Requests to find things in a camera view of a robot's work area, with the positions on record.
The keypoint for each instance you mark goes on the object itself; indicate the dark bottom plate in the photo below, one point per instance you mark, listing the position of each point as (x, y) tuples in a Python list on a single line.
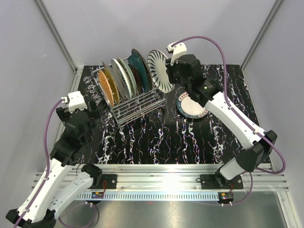
[(149, 76)]

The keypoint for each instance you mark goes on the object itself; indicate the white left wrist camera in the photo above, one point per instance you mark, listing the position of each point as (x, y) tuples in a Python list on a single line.
[(75, 101)]

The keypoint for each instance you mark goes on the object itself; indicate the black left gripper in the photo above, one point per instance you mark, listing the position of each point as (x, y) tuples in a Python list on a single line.
[(94, 113)]

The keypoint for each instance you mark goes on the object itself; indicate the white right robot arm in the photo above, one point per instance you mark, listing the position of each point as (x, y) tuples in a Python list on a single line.
[(256, 141)]

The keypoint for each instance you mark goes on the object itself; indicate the orange woven plate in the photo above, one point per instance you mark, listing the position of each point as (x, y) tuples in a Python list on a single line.
[(106, 88)]

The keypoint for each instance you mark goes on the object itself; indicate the grey reindeer plate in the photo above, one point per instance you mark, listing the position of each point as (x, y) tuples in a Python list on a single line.
[(117, 81)]

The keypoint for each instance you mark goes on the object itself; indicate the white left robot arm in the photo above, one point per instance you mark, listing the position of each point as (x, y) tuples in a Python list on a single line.
[(43, 206)]

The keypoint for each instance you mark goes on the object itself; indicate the white blue striped plate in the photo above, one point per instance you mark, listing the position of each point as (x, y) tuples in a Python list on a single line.
[(156, 62)]

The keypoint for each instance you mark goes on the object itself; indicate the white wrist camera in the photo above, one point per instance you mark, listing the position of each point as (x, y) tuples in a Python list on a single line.
[(75, 101), (177, 51)]

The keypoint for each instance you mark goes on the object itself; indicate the teal square plate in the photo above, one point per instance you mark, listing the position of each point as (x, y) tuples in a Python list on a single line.
[(137, 63)]

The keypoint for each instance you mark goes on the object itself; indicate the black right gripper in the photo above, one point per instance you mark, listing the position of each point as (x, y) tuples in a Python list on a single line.
[(170, 68)]

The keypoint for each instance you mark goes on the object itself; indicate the yellow green woven plate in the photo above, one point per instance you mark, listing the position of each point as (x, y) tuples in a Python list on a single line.
[(112, 86)]

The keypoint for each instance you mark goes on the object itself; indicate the white bottom plate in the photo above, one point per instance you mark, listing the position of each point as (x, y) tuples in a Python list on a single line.
[(118, 69)]

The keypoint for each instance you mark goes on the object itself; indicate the white green rimmed plate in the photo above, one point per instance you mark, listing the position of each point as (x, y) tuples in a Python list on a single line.
[(188, 108)]

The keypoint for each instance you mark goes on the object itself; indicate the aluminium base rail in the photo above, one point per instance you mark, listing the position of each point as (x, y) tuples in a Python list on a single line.
[(174, 183)]

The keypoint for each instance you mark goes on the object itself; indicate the silver wire dish rack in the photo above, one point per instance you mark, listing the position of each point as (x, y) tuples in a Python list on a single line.
[(142, 105)]

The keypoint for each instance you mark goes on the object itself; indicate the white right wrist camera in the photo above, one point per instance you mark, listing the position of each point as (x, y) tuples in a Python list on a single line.
[(177, 51)]

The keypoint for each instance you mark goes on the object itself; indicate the red floral plate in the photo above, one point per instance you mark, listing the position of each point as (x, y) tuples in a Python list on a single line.
[(137, 78)]

